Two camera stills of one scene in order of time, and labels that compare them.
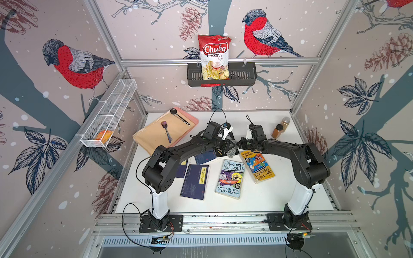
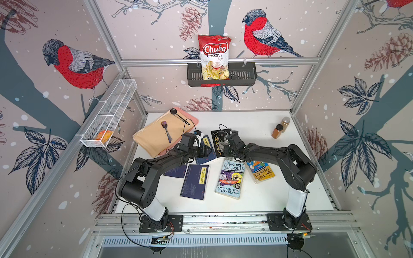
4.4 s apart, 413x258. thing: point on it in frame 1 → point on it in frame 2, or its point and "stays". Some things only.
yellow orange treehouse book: x=258 y=166 stays
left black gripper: x=225 y=147 → x=204 y=151
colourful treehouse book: x=230 y=178 stays
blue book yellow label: x=205 y=156 stays
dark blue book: x=182 y=169 stays
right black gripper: x=241 y=141 → x=226 y=148
